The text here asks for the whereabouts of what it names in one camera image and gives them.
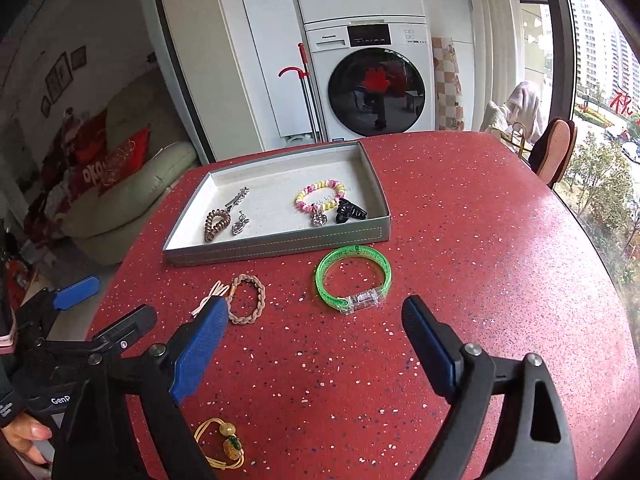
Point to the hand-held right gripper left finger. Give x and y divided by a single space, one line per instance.
197 355

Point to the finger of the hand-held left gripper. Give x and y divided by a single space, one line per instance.
127 325
75 292

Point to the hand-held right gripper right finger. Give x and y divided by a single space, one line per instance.
432 345

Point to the green translucent bangle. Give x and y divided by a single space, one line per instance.
357 302

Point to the silver heart pendant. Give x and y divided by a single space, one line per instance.
239 225
318 219

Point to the black claw hair clip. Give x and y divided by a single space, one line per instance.
347 210

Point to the silver hair clip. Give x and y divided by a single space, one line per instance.
236 199

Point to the grey jewelry tray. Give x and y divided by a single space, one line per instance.
280 215

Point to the person's left forearm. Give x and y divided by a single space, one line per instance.
7 400

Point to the person's left hand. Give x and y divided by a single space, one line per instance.
30 432

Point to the light green sofa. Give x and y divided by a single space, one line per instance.
125 200

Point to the red embroidered cushion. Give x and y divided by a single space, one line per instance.
122 160

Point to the red printed blanket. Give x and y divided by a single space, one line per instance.
90 135

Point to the white garment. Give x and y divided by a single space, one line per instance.
525 105

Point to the checkered cloth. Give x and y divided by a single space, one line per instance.
447 85

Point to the white built-in cabinet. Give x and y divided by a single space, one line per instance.
240 60

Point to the white washing machine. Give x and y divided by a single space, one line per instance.
325 60

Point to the large picture frame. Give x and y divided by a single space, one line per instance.
59 79

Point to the square picture frame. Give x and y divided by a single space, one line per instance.
78 57

